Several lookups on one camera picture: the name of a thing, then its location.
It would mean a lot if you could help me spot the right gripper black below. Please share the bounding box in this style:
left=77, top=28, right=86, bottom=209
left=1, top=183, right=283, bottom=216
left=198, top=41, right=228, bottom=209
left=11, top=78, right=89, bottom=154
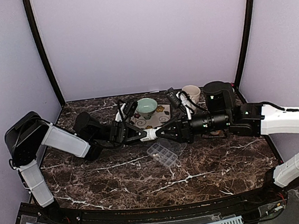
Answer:
left=154, top=106, right=233, bottom=148

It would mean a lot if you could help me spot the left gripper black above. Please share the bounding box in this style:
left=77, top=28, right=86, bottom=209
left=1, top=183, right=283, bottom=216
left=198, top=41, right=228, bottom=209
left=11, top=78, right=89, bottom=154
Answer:
left=91, top=117, right=153, bottom=149

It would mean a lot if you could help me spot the small white pill bottle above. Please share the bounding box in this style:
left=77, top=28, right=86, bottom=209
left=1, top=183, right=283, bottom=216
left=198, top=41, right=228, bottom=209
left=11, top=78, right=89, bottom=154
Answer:
left=140, top=128, right=158, bottom=142

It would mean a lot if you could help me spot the clear plastic pill organizer box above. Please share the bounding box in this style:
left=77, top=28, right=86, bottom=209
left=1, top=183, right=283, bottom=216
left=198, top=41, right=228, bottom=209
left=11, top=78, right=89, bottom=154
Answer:
left=147, top=138, right=187, bottom=168

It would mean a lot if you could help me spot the orange pill bottle grey cap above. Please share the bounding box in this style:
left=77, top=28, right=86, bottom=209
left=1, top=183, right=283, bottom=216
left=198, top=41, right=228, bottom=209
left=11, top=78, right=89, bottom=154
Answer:
left=210, top=130, right=221, bottom=135

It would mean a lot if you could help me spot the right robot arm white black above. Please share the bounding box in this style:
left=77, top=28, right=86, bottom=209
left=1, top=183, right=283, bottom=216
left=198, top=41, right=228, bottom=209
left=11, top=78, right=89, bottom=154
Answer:
left=155, top=81, right=299, bottom=203

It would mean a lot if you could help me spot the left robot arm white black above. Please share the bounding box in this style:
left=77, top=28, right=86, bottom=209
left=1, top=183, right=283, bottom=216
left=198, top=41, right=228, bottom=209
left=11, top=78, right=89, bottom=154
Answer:
left=4, top=111, right=148, bottom=224

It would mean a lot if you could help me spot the square floral ceramic plate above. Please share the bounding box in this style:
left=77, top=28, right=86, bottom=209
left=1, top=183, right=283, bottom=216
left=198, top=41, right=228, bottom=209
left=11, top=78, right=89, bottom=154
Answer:
left=131, top=104, right=171, bottom=129

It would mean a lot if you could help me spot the green ceramic bowl on plate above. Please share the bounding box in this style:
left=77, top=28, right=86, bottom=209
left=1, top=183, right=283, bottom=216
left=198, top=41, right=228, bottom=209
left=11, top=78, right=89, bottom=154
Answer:
left=136, top=98, right=158, bottom=120

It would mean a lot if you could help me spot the beige ceramic mug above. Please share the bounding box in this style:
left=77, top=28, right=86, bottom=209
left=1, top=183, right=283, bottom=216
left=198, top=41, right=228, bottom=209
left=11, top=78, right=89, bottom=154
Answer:
left=182, top=85, right=201, bottom=104

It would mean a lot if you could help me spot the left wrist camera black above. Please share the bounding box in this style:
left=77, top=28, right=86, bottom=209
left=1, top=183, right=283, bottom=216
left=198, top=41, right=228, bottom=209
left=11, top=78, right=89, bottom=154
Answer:
left=122, top=99, right=138, bottom=117

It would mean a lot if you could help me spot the black front table rail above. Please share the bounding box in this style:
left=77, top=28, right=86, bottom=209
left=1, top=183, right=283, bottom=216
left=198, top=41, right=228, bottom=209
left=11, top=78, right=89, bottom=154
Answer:
left=33, top=180, right=292, bottom=224

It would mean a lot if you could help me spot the left black frame post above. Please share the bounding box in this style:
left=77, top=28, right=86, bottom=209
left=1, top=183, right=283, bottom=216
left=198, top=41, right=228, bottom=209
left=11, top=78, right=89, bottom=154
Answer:
left=22, top=0, right=66, bottom=108

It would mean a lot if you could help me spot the black frame post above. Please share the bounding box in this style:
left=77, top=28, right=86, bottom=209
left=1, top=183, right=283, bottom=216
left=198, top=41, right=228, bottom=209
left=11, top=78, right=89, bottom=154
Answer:
left=22, top=0, right=66, bottom=108
left=234, top=0, right=254, bottom=89

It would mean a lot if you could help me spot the right black frame post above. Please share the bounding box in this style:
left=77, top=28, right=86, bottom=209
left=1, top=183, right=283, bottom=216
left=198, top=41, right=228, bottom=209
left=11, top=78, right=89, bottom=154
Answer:
left=234, top=0, right=254, bottom=89

